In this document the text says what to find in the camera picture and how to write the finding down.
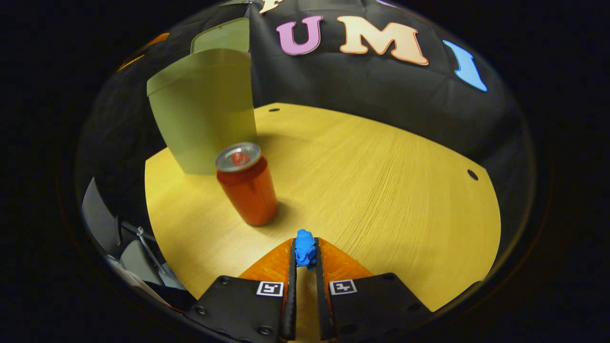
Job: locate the blue paper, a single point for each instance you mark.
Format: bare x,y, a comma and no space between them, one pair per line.
305,250

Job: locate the green desktop garbage bin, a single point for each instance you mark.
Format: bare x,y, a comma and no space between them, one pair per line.
205,109

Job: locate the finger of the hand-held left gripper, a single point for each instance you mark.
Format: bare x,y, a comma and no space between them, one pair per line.
129,63
155,40

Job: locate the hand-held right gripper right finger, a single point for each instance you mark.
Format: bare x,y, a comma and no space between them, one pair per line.
324,305

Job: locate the red pop can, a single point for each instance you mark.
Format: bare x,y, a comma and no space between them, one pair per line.
250,195

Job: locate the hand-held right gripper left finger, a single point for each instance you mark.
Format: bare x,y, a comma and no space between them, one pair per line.
289,305

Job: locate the black backdrop cloth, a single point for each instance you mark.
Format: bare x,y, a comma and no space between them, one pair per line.
357,90

